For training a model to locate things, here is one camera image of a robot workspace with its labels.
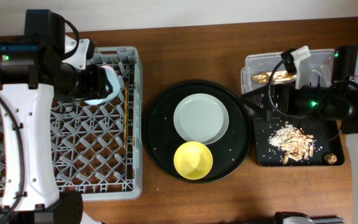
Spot blue plastic cup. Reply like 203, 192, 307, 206
85, 65, 121, 105

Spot gold foil wrapper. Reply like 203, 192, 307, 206
251, 70, 298, 85

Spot wooden chopstick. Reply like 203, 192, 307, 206
124, 81, 129, 149

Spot food scraps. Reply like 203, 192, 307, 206
268, 121, 339, 166

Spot yellow plastic bowl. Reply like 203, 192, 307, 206
173, 141, 213, 180

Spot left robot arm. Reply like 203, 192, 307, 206
0, 9, 121, 223

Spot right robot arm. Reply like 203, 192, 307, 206
241, 45, 358, 223

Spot grey dishwasher rack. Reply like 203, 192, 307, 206
0, 47, 143, 205

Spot clear plastic bin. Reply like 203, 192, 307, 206
241, 49, 334, 94

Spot black rectangular tray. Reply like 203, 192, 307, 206
253, 118, 345, 167

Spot grey plate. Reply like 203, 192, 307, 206
173, 93, 229, 145

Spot round black tray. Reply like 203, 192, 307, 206
142, 80, 253, 184

